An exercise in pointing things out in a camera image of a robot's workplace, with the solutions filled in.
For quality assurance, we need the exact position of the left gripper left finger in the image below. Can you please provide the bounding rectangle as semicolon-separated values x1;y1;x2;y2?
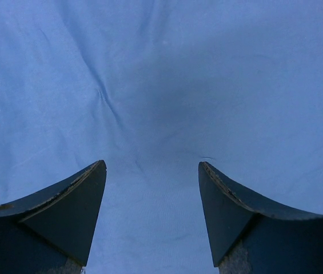
0;160;106;273

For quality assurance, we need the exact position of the blue surgical drape cloth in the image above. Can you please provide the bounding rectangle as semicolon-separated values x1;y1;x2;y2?
0;1;323;273

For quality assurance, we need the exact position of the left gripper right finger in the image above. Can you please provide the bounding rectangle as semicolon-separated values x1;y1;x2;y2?
198;162;323;273

